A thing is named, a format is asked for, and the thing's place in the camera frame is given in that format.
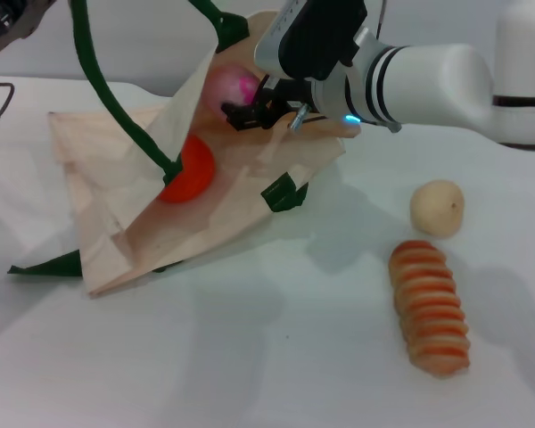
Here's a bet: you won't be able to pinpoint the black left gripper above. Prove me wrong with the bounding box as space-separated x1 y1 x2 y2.
0 0 58 64

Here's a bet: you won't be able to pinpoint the right gripper cable with plug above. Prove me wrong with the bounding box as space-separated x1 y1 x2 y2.
287 102 326 134

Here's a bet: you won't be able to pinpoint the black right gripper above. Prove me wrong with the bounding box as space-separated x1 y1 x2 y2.
220 74 323 132

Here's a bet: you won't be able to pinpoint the pink toy peach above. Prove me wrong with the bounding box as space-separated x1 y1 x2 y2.
202 63 260 118

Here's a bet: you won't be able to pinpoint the orange toy fruit with stem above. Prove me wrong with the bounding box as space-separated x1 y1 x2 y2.
158 135 217 205

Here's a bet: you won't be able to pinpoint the beige toy potato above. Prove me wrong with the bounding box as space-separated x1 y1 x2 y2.
408 178 466 239

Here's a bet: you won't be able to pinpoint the cream canvas tote bag green handles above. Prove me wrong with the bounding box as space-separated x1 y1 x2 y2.
7 0 347 299

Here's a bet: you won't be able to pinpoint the striped toy bread loaf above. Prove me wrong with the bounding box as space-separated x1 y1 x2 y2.
387 239 472 380

